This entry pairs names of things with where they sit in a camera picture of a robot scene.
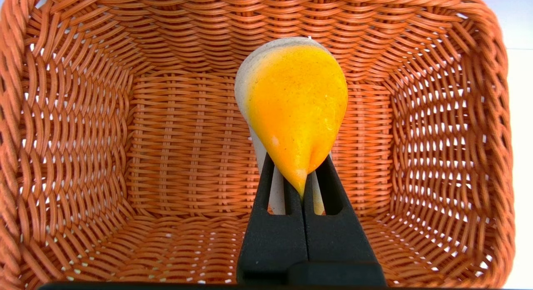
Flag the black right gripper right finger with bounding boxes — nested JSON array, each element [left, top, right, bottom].
[[291, 155, 388, 286]]

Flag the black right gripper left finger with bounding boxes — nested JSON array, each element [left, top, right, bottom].
[[236, 153, 309, 285]]

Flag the white bun with orange top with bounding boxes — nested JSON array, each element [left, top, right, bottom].
[[234, 36, 349, 216]]

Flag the orange wicker basket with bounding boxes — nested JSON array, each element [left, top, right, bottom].
[[0, 0, 517, 290]]

